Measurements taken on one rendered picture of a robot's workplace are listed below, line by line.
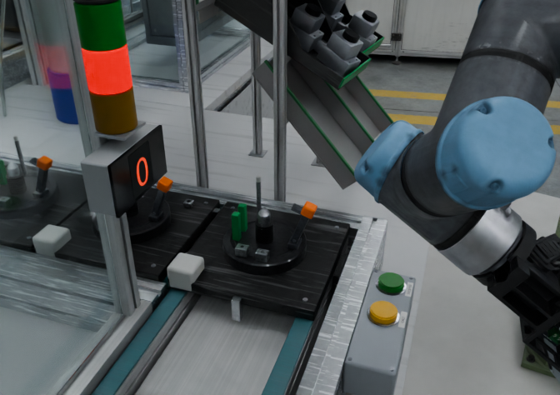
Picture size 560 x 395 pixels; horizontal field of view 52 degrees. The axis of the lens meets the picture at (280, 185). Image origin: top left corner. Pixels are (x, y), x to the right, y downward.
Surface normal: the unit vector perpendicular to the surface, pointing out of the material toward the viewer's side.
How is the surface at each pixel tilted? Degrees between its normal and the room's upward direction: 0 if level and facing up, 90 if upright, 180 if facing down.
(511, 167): 51
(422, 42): 90
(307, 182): 0
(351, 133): 90
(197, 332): 0
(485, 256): 84
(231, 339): 0
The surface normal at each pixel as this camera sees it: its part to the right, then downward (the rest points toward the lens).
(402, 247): 0.00, -0.86
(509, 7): -0.51, -0.42
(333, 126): 0.62, -0.44
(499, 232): 0.18, -0.16
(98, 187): -0.32, 0.48
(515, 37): -0.22, -0.33
